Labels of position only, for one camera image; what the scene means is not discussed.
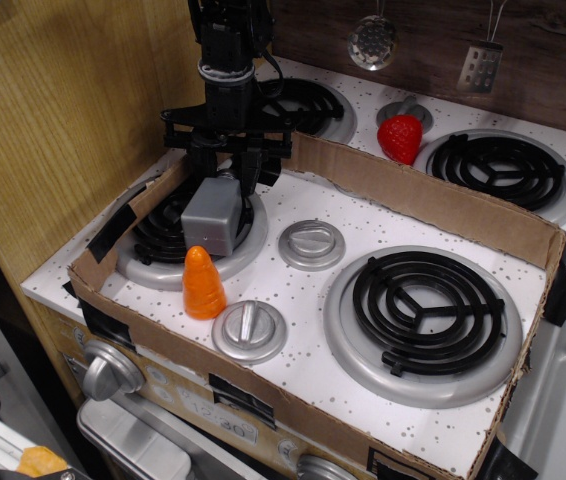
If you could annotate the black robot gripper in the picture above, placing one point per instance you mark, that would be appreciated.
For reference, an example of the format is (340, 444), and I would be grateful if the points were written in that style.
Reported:
(232, 120)

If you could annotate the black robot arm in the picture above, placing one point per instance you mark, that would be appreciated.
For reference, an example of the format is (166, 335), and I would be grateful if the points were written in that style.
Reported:
(232, 35)

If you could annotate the back left black burner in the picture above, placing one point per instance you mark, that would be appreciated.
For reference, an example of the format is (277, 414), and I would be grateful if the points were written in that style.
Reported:
(321, 110)

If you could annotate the black burner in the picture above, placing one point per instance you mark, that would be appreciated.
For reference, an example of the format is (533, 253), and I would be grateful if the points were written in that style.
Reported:
(422, 327)
(321, 110)
(505, 165)
(153, 253)

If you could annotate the silver upper stovetop knob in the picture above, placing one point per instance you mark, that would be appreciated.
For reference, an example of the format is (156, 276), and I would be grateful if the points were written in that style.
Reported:
(311, 245)

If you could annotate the silver stovetop knob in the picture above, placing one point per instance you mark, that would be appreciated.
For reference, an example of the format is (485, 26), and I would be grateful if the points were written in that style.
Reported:
(249, 332)
(311, 245)
(408, 106)

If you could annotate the front left black burner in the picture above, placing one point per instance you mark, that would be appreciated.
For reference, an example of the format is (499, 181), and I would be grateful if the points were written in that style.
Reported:
(153, 253)

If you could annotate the orange toy carrot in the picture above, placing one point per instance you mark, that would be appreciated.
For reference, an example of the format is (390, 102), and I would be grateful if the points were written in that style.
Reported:
(203, 292)

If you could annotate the silver lower stovetop knob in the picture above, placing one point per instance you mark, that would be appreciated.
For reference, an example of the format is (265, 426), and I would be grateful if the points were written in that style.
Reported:
(249, 332)

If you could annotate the red toy strawberry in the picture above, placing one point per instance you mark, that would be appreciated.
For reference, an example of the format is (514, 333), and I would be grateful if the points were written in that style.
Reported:
(400, 138)

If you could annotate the hanging round metal strainer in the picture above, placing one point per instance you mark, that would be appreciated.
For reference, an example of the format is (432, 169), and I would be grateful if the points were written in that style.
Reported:
(373, 41)

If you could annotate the silver back stovetop knob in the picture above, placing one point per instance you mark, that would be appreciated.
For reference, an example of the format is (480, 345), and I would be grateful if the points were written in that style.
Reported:
(408, 106)

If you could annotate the silver oven front knob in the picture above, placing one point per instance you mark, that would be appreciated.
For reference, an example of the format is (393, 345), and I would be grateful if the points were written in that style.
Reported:
(109, 372)

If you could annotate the oven clock display panel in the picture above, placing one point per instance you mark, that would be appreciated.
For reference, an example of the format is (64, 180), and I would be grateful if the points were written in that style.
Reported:
(214, 414)

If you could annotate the front right black burner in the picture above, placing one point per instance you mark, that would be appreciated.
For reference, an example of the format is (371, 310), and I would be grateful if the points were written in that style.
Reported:
(422, 327)

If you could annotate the hanging metal grater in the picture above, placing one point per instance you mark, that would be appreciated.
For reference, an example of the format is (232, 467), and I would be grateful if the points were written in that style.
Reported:
(483, 57)

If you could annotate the back right black burner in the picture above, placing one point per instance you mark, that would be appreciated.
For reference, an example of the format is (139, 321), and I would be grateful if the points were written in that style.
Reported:
(505, 165)

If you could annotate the orange object bottom left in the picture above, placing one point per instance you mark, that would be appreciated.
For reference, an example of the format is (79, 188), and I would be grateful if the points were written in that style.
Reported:
(38, 461)

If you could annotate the grey sink basin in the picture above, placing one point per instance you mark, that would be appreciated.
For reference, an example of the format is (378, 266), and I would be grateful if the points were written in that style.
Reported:
(534, 425)

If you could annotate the silver oven door handle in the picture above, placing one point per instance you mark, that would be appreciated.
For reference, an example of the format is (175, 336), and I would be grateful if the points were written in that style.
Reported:
(149, 443)

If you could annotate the brown cardboard box frame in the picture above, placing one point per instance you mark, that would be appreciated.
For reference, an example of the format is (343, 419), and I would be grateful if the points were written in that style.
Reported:
(302, 400)

